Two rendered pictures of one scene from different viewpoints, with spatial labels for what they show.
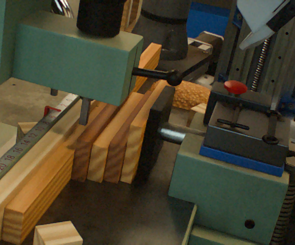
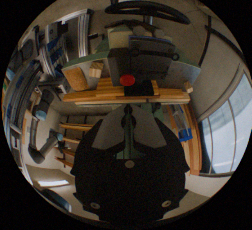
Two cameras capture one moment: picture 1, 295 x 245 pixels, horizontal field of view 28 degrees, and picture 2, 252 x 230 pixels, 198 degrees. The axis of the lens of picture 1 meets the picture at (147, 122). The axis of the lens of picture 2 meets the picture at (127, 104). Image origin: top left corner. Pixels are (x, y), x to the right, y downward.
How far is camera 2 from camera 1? 76 cm
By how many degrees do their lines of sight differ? 70
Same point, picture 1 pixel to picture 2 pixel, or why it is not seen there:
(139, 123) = (156, 93)
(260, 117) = (142, 58)
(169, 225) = (172, 65)
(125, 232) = (176, 74)
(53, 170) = (169, 95)
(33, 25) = not seen: hidden behind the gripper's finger
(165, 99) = (142, 94)
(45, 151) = (165, 99)
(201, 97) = (76, 77)
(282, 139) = (169, 48)
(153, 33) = (49, 99)
